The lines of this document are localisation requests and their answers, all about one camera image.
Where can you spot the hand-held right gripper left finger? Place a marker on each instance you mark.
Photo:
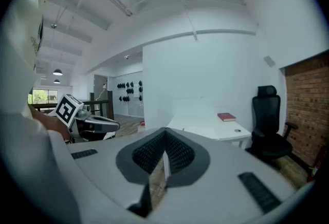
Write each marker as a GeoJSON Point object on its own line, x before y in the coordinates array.
{"type": "Point", "coordinates": [102, 166]}

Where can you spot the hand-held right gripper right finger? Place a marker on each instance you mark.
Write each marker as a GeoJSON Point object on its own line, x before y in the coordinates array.
{"type": "Point", "coordinates": [221, 182]}

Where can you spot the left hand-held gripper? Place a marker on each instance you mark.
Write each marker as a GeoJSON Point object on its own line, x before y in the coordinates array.
{"type": "Point", "coordinates": [67, 110]}

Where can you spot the person's left forearm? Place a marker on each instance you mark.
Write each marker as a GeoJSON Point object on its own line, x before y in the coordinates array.
{"type": "Point", "coordinates": [51, 122]}

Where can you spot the dark wooden railing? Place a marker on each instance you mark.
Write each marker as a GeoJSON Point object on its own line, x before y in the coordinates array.
{"type": "Point", "coordinates": [102, 107]}

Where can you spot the small round desk grommet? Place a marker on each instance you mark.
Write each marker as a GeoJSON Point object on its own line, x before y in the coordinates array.
{"type": "Point", "coordinates": [237, 130]}

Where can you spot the white desk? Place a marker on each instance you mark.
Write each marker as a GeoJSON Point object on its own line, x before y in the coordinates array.
{"type": "Point", "coordinates": [205, 125]}

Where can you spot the small black pendant lamp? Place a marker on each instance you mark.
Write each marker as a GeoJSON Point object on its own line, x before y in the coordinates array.
{"type": "Point", "coordinates": [56, 81]}

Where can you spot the red hardcover book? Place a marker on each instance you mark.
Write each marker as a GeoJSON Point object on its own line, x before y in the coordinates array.
{"type": "Point", "coordinates": [226, 116]}

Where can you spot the window with green view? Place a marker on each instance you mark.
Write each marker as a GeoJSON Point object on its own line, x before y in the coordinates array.
{"type": "Point", "coordinates": [42, 96]}

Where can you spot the large black pendant lamp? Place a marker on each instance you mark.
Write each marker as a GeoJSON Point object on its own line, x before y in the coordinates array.
{"type": "Point", "coordinates": [57, 72]}

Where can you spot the black office chair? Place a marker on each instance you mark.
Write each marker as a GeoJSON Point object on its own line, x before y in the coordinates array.
{"type": "Point", "coordinates": [267, 125]}

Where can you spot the person's white shirt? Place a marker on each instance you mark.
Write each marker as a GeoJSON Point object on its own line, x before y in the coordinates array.
{"type": "Point", "coordinates": [20, 140]}

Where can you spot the red fire extinguisher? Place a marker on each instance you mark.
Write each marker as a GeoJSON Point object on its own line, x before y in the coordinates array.
{"type": "Point", "coordinates": [316, 164]}

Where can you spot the white ceiling tube light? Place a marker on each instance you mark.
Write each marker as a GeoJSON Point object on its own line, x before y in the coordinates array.
{"type": "Point", "coordinates": [117, 0]}

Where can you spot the group of black wall-hung headsets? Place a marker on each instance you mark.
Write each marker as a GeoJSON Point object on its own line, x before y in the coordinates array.
{"type": "Point", "coordinates": [129, 91]}

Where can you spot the grey wall-mounted box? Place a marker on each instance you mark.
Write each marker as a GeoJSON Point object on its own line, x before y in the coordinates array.
{"type": "Point", "coordinates": [269, 61]}

